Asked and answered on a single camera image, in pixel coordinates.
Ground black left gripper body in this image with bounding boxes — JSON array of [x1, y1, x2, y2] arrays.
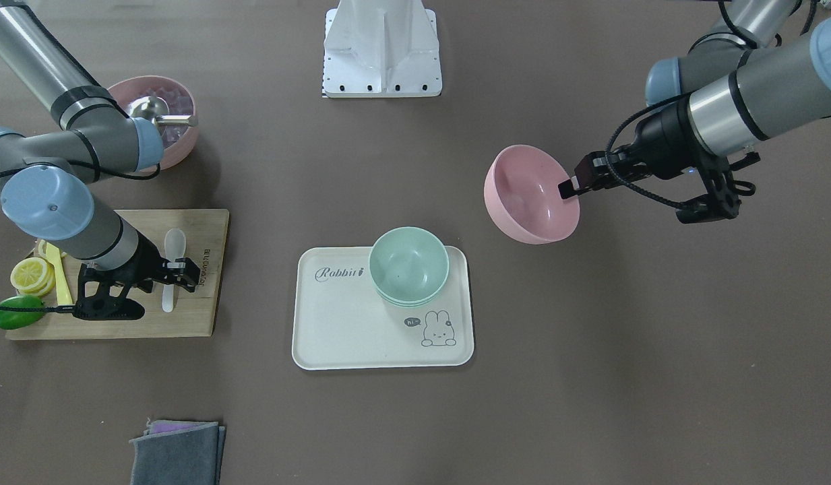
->
[[631, 100, 712, 181]]

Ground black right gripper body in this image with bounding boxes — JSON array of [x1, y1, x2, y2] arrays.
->
[[111, 232, 170, 297]]

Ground white spoon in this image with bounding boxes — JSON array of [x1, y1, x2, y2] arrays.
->
[[162, 228, 186, 313]]

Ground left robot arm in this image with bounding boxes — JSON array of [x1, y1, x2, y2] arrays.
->
[[558, 1, 831, 223]]

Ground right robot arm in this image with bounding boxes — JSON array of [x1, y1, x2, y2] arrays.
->
[[0, 1, 200, 292]]

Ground pink bowl with ice cubes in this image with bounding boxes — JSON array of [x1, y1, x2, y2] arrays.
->
[[109, 75, 199, 170]]

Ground green bowl stack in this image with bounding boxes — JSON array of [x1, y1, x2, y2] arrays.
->
[[368, 226, 450, 307]]

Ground wooden cutting board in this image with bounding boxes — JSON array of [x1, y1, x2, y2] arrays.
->
[[6, 209, 230, 341]]

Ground lemon slice behind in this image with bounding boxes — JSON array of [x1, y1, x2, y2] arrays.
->
[[28, 266, 55, 298]]

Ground lemon slice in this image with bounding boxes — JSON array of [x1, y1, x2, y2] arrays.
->
[[9, 257, 51, 295], [28, 266, 55, 298]]

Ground green lime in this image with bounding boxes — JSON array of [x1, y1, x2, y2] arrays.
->
[[0, 295, 44, 329]]

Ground metal ladle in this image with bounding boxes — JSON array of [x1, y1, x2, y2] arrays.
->
[[126, 96, 197, 132]]

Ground cream rabbit tray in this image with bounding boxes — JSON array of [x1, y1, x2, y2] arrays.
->
[[291, 246, 476, 370]]

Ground grey folded cloth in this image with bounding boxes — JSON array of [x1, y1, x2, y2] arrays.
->
[[129, 420, 226, 484]]

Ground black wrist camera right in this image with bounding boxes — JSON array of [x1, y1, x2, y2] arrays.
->
[[72, 263, 145, 321]]

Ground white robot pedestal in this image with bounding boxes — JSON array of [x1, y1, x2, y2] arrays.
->
[[321, 1, 443, 98]]

